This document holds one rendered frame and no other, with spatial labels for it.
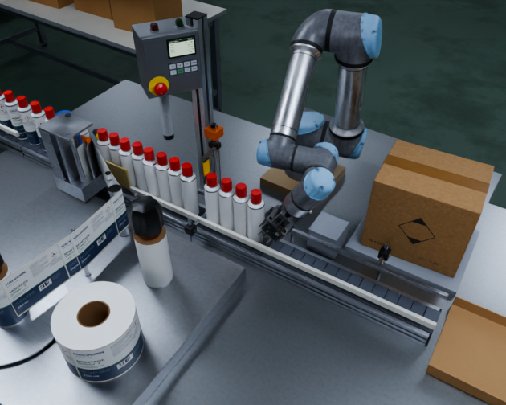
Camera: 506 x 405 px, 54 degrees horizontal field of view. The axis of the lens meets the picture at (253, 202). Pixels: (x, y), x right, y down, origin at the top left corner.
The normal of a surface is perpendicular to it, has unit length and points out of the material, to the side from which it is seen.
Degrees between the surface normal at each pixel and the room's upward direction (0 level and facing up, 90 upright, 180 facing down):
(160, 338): 0
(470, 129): 0
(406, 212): 90
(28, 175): 0
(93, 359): 90
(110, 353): 90
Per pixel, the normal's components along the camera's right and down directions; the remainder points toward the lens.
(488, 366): 0.00, -0.74
